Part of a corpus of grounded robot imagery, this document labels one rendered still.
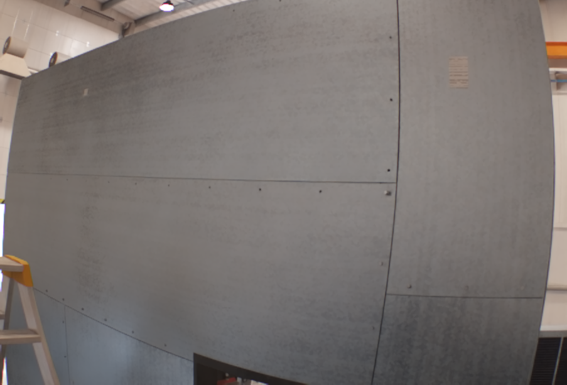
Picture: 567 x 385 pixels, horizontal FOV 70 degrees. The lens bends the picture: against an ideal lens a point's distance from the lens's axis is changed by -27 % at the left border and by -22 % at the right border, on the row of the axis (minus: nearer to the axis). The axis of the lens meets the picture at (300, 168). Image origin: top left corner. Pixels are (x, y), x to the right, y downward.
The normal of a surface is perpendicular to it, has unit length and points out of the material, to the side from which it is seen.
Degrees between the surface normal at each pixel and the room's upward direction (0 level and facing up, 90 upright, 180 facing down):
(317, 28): 90
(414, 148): 90
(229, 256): 90
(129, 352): 90
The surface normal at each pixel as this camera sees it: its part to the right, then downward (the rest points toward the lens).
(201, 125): -0.51, -0.15
